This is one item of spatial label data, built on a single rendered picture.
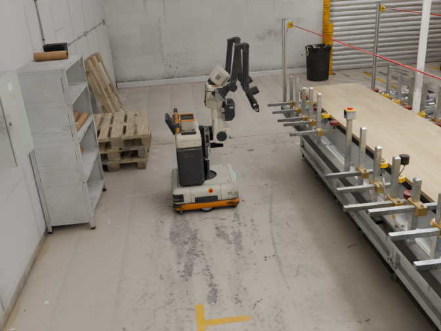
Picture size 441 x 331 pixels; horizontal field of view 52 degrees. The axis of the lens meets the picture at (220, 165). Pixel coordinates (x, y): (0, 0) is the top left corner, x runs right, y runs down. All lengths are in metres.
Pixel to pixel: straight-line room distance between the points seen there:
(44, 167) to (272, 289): 2.30
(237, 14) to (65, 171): 6.90
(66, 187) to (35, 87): 0.95
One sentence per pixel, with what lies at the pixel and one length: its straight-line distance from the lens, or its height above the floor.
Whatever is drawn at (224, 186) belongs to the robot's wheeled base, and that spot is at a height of 0.26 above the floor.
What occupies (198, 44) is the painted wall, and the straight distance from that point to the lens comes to 10.42.
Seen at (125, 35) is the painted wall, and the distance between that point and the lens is 10.42.
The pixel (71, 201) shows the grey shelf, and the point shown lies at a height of 0.32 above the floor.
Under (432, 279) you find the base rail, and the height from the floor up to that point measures 0.68.
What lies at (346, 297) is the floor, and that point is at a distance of 3.52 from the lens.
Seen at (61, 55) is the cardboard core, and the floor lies 1.59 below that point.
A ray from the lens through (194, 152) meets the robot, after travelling 4.36.
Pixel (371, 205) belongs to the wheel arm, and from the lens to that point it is 2.89.
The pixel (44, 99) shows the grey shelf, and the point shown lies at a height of 1.31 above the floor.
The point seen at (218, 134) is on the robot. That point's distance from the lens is 4.48.
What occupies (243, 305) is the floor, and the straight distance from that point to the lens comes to 3.41.
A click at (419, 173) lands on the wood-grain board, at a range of 3.29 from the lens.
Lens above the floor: 2.19
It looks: 23 degrees down
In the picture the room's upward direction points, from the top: 4 degrees counter-clockwise
